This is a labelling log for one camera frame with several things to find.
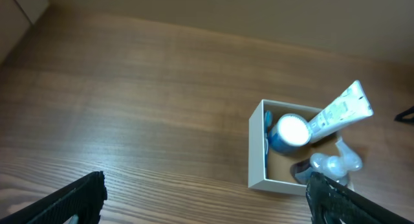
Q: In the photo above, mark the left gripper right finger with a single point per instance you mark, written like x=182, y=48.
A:
x=330, y=202

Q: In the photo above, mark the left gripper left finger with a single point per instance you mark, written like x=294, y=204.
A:
x=80, y=201

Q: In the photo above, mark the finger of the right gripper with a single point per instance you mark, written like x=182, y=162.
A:
x=403, y=117

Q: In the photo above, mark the clear spray bottle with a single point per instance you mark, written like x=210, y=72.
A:
x=332, y=166

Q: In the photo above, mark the white cream tube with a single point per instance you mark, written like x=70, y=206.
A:
x=351, y=106

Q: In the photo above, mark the cotton swab jar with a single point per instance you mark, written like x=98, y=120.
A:
x=290, y=133

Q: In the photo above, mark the blue white toothbrush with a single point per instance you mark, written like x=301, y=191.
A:
x=268, y=118

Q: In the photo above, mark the white cardboard box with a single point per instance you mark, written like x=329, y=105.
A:
x=271, y=171

